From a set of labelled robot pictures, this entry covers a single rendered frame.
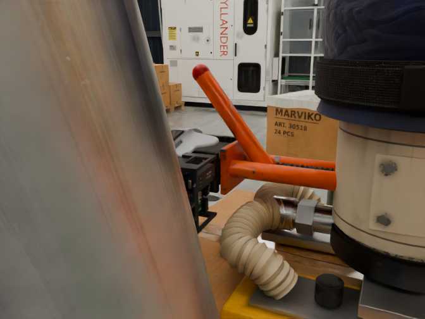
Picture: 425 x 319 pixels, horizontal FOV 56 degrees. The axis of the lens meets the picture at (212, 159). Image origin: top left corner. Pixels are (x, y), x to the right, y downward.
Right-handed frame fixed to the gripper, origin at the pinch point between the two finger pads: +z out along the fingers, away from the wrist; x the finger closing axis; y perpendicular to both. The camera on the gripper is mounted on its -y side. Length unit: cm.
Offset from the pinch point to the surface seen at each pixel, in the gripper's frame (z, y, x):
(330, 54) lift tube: -4.6, 17.9, 14.0
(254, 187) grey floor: 286, -78, -117
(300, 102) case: 146, -14, -14
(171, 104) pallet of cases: 623, -350, -104
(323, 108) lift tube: -5.3, 17.6, 8.6
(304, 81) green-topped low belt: 726, -118, -64
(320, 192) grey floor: 297, -20, -117
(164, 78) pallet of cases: 602, -351, -53
